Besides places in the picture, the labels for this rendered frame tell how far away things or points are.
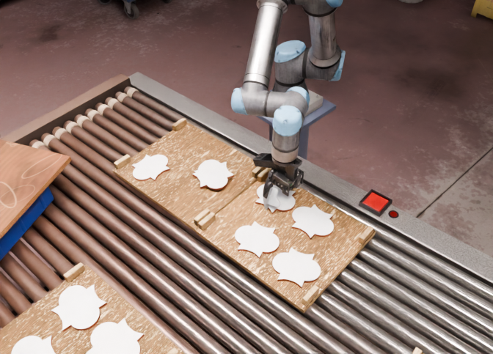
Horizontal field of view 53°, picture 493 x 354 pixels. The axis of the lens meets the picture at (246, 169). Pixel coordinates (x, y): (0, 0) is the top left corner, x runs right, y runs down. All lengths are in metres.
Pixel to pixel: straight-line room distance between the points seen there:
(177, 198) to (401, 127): 2.13
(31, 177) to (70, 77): 2.55
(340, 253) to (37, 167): 0.97
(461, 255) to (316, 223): 0.42
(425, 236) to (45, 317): 1.09
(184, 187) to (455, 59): 3.04
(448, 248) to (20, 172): 1.32
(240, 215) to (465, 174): 1.94
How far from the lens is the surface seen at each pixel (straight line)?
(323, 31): 1.71
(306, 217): 1.52
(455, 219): 2.94
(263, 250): 1.44
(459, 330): 1.43
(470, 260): 1.57
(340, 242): 1.49
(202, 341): 1.33
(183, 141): 1.82
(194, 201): 1.60
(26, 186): 1.65
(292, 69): 1.91
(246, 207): 1.56
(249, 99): 1.43
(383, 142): 3.31
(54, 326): 1.43
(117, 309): 1.40
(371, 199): 1.62
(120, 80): 2.18
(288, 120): 1.30
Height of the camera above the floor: 2.09
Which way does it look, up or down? 43 degrees down
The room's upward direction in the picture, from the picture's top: 3 degrees counter-clockwise
